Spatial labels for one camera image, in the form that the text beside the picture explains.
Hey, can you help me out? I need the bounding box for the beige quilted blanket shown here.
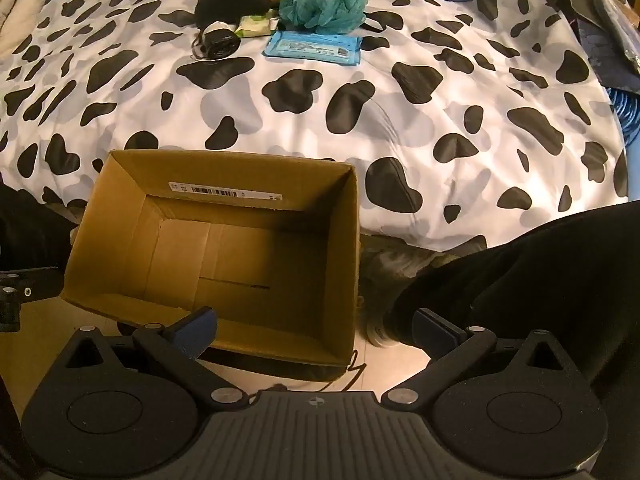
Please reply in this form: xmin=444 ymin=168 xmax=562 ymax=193
xmin=0 ymin=0 xmax=44 ymax=60

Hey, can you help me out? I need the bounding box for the green white tissue pack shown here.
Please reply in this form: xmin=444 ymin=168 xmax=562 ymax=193
xmin=234 ymin=13 xmax=279 ymax=38

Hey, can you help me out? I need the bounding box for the black fuzzy pouch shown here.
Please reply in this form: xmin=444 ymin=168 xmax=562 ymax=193
xmin=194 ymin=0 xmax=271 ymax=30

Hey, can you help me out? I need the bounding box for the black clothed leg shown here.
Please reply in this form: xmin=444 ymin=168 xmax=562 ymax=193
xmin=359 ymin=201 xmax=640 ymax=391

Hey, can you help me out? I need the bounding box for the cow print blanket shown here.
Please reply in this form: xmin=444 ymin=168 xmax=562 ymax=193
xmin=1 ymin=0 xmax=627 ymax=252

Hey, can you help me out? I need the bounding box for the black white sock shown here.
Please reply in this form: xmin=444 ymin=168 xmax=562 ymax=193
xmin=200 ymin=22 xmax=241 ymax=61

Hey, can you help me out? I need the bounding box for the dark clutter pile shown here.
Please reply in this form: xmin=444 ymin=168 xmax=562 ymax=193
xmin=487 ymin=0 xmax=640 ymax=94

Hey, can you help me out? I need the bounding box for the teal mesh bath loofah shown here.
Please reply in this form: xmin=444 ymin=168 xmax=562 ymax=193
xmin=279 ymin=0 xmax=368 ymax=35

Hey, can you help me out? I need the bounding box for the brown cardboard box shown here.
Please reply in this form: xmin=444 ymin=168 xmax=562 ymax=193
xmin=62 ymin=150 xmax=359 ymax=371

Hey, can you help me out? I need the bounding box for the blue wet wipes pack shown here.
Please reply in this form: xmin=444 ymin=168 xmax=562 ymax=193
xmin=262 ymin=30 xmax=361 ymax=66

